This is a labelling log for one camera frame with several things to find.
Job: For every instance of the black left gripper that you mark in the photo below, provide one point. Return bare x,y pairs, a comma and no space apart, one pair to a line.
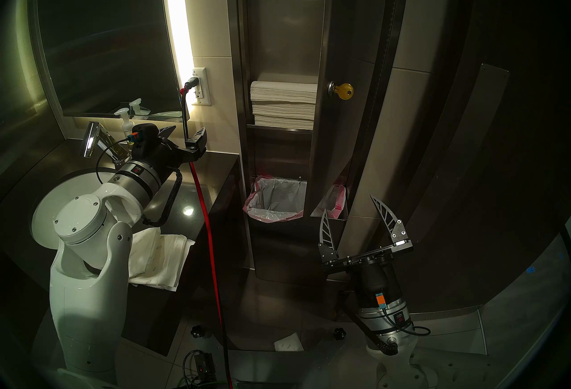
178,155

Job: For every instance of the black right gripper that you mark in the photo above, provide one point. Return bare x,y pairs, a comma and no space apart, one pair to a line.
357,261

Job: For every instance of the stainless steel dispenser door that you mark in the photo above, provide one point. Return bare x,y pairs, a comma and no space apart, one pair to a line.
352,36

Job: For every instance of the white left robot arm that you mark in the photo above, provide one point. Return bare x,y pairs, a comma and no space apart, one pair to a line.
89,303

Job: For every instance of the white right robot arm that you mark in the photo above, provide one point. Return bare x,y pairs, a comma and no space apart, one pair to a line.
383,321

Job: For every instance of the white paper towel stack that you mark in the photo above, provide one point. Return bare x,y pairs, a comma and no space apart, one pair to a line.
283,102

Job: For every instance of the folded white towel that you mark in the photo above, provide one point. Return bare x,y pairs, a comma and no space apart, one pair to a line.
165,259

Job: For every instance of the stainless steel dispenser cabinet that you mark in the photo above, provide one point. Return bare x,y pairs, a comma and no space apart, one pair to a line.
285,13

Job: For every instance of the dark vanity counter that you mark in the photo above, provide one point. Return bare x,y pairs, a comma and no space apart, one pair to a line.
218,178

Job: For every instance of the clear soap pump bottle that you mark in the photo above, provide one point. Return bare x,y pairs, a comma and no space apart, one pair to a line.
125,125

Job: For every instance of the stainless steel waste bin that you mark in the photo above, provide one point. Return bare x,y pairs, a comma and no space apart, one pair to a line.
285,250

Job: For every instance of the chrome faucet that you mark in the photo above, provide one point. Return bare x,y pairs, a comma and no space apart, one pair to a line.
91,138

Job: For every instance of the clear pink-rimmed trash liner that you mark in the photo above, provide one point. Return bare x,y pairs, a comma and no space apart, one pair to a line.
276,201

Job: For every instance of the black star knob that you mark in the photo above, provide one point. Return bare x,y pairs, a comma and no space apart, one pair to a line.
196,331
340,333

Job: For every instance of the vertical light strip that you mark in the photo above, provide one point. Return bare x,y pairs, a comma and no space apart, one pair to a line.
176,13

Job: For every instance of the white paper scrap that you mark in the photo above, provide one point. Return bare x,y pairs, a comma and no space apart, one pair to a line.
289,342

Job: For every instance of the white sink basin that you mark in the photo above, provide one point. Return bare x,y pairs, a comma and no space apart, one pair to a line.
49,214

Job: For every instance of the dark stall door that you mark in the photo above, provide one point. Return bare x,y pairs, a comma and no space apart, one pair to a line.
513,169

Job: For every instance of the black power box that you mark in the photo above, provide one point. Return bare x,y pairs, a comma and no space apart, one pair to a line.
204,366

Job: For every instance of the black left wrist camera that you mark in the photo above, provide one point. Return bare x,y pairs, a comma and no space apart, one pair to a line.
145,143

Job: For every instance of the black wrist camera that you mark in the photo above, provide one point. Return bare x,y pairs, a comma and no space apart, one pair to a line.
377,285
145,143

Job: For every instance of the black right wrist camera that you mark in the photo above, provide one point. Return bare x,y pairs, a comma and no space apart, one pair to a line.
377,285

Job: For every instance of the white wall outlet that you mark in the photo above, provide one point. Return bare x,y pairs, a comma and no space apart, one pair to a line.
204,91

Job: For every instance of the wall mirror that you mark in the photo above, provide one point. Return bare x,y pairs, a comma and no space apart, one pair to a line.
107,36

